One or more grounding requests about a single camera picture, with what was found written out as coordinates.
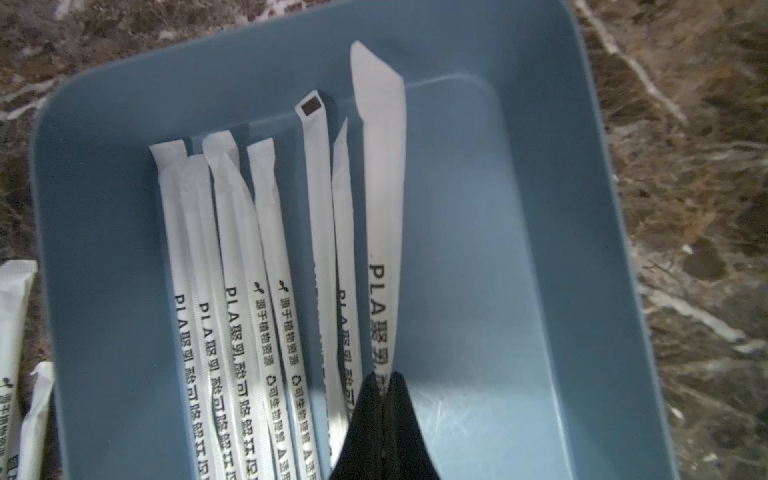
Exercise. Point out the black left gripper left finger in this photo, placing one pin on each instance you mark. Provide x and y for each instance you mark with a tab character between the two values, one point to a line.
361	454

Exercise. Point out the blue plastic storage box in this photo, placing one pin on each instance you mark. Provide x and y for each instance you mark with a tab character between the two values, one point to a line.
520	332

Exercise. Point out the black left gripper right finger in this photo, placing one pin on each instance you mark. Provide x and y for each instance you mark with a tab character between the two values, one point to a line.
404	452

